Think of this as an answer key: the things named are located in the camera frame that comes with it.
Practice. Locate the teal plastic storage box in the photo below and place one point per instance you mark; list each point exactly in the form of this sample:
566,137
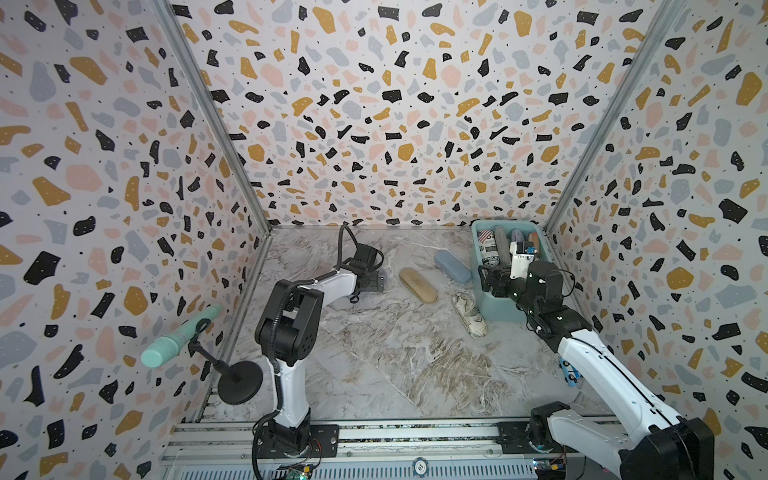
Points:
501,309

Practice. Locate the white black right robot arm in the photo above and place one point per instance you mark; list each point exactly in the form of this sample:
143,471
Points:
657,441

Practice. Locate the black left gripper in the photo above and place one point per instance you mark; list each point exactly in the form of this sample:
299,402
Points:
380,281

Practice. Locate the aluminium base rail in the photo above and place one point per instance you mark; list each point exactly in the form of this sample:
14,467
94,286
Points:
484,448

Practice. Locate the aluminium wall frame strip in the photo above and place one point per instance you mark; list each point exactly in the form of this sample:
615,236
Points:
173,32

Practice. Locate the newspaper flag glasses case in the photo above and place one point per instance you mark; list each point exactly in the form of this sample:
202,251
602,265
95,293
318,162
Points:
488,248

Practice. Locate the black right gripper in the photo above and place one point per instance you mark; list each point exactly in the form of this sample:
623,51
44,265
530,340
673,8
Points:
496,280

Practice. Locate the dark grey fabric glasses case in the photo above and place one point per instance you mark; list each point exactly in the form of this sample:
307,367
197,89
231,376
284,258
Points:
503,243

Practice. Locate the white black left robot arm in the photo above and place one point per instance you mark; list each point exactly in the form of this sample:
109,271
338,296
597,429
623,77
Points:
287,333

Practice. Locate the tan fabric glasses case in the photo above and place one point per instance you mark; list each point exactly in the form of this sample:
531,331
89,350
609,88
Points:
418,285

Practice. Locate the plaid tartan glasses case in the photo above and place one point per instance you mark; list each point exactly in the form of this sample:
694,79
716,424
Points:
533,239

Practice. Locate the light blue fabric glasses case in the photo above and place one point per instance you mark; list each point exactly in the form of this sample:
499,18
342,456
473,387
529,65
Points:
450,265

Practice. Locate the black round microphone stand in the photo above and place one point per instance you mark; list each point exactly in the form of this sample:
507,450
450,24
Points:
238,383

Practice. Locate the world map print glasses case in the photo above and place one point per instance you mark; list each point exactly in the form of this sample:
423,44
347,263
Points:
470,315

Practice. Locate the blue toy car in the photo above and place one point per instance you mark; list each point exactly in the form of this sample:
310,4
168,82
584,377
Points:
571,375

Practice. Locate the mint green handheld microphone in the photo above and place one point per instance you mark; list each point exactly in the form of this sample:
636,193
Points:
165,348

